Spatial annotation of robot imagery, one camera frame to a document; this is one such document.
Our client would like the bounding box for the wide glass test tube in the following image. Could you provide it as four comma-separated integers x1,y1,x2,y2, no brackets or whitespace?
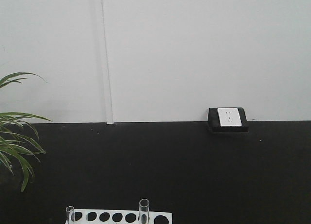
139,198,149,224

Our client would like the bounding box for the short glass test tube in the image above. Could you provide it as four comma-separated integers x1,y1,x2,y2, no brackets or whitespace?
65,206,75,224

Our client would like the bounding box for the white test tube rack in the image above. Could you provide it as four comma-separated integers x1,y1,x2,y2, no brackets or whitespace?
70,209,173,224

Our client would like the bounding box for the green spider plant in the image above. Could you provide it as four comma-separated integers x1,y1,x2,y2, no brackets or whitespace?
0,72,53,193

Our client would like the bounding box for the white wall cable conduit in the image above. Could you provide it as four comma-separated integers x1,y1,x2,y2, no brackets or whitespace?
99,0,114,125

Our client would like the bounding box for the white wall power socket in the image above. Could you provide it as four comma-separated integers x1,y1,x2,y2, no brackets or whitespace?
207,107,249,133

